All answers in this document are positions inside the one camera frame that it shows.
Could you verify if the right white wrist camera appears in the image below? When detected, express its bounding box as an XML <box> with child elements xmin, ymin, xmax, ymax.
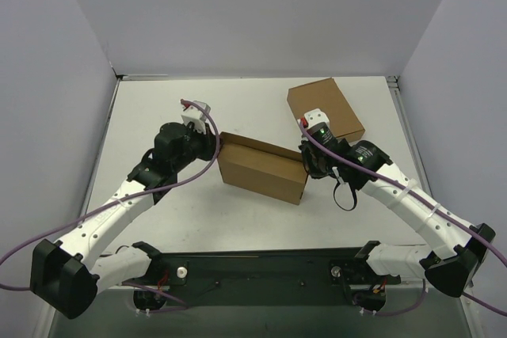
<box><xmin>298</xmin><ymin>108</ymin><xmax>330</xmax><ymax>135</ymax></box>

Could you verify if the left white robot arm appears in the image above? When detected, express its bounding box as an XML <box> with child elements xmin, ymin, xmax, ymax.
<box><xmin>29</xmin><ymin>120</ymin><xmax>219</xmax><ymax>319</ymax></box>

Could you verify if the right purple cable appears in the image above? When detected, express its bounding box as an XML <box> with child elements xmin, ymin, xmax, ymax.
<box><xmin>299</xmin><ymin>120</ymin><xmax>507</xmax><ymax>313</ymax></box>

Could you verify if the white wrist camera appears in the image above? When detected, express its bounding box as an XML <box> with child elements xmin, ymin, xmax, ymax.
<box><xmin>181</xmin><ymin>100</ymin><xmax>211</xmax><ymax>134</ymax></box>
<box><xmin>298</xmin><ymin>108</ymin><xmax>330</xmax><ymax>135</ymax></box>

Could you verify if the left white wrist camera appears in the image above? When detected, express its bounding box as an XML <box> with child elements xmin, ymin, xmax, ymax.
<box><xmin>181</xmin><ymin>100</ymin><xmax>211</xmax><ymax>134</ymax></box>

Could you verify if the aluminium frame rail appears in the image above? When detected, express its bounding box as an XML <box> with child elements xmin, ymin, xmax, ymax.
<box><xmin>370</xmin><ymin>77</ymin><xmax>459</xmax><ymax>279</ymax></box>

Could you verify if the folded closed cardboard box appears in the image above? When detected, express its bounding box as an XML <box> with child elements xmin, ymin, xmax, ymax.
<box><xmin>287</xmin><ymin>78</ymin><xmax>365</xmax><ymax>142</ymax></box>

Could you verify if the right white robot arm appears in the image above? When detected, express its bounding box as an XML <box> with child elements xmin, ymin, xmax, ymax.
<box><xmin>299</xmin><ymin>123</ymin><xmax>495</xmax><ymax>298</ymax></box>

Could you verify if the cardboard box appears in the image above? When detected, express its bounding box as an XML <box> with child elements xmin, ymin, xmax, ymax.
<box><xmin>218</xmin><ymin>132</ymin><xmax>308</xmax><ymax>205</ymax></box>
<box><xmin>287</xmin><ymin>78</ymin><xmax>365</xmax><ymax>142</ymax></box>

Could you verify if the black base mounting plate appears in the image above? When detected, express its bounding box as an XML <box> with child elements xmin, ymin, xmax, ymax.
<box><xmin>131</xmin><ymin>248</ymin><xmax>401</xmax><ymax>310</ymax></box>

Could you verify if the purple cable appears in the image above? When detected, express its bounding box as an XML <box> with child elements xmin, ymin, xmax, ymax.
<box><xmin>299</xmin><ymin>120</ymin><xmax>507</xmax><ymax>313</ymax></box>
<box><xmin>0</xmin><ymin>99</ymin><xmax>221</xmax><ymax>291</ymax></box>

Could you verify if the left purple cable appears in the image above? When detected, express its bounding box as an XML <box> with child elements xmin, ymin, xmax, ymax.
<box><xmin>0</xmin><ymin>99</ymin><xmax>221</xmax><ymax>291</ymax></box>

